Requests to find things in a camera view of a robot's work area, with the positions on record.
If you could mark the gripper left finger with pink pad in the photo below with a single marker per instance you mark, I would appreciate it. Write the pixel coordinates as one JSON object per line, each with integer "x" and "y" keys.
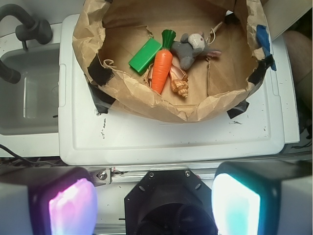
{"x": 58, "y": 200}

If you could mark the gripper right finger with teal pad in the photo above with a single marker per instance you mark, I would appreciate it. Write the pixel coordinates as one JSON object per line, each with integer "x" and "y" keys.
{"x": 263, "y": 197}

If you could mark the orange plastic carrot green top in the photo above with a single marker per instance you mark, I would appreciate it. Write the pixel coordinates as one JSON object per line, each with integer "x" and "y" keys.
{"x": 163, "y": 61}

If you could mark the white plastic lid tray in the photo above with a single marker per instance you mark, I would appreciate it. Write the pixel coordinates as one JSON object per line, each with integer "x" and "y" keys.
{"x": 115, "y": 138}

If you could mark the grey sink basin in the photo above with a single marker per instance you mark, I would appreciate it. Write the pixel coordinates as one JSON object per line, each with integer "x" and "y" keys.
{"x": 31, "y": 105}

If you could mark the tan plastic seashell toy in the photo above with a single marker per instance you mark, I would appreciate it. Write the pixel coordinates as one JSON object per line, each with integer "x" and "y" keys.
{"x": 178, "y": 81}

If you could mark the grey plush bunny toy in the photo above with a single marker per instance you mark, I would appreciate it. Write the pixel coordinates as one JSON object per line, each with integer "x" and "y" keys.
{"x": 190, "y": 47}

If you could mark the dark grey faucet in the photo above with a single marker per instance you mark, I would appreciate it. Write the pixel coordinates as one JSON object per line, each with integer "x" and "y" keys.
{"x": 31, "y": 28}

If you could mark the green plastic block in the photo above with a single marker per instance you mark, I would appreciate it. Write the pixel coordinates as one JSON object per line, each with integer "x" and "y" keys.
{"x": 142, "y": 59}

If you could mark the brown paper bag bin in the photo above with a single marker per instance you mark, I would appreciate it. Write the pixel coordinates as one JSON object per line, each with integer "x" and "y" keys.
{"x": 176, "y": 61}

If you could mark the aluminium rail with bracket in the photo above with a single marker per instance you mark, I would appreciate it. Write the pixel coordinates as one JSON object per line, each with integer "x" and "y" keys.
{"x": 107, "y": 175}

